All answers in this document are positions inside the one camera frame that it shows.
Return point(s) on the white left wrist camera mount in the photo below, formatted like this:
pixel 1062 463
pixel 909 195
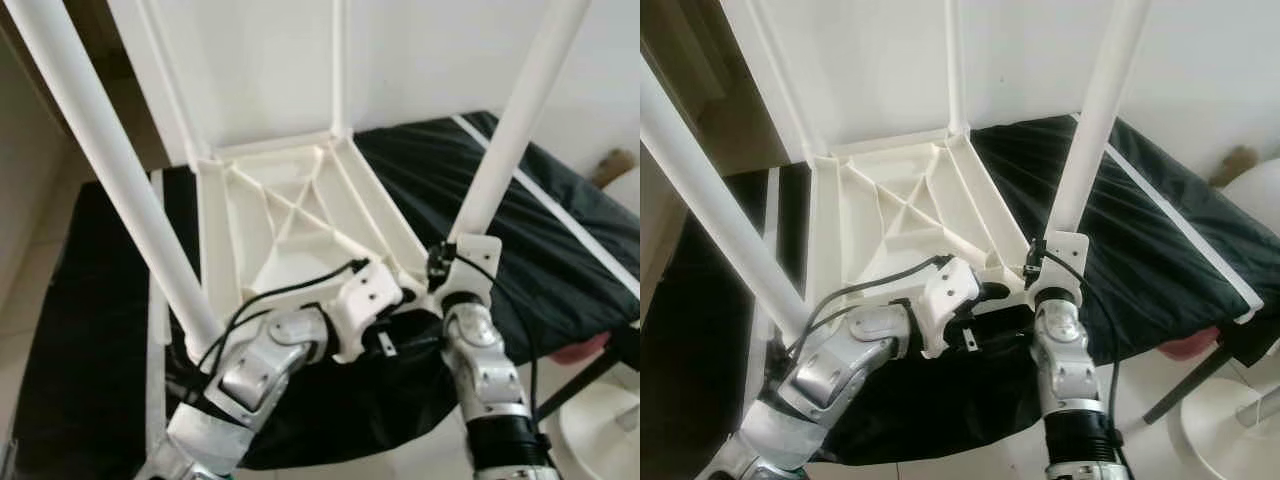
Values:
pixel 365 300
pixel 950 295

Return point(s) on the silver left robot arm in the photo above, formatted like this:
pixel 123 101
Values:
pixel 260 370
pixel 850 360

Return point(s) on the white round appliance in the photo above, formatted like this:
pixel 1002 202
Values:
pixel 625 195
pixel 1258 210

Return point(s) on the brown fuzzy object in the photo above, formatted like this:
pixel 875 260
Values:
pixel 1235 165
pixel 615 166

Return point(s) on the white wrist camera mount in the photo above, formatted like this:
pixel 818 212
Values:
pixel 950 295
pixel 365 300
pixel 470 262
pixel 1062 258

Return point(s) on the white plastic table leg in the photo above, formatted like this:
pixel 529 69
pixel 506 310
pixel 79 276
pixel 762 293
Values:
pixel 1100 110
pixel 957 60
pixel 520 110
pixel 785 80
pixel 110 170
pixel 720 210
pixel 339 60
pixel 170 80

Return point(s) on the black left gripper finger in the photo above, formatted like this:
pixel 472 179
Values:
pixel 997 291

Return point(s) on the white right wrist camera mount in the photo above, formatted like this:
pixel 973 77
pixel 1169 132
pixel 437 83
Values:
pixel 470 262
pixel 1062 258

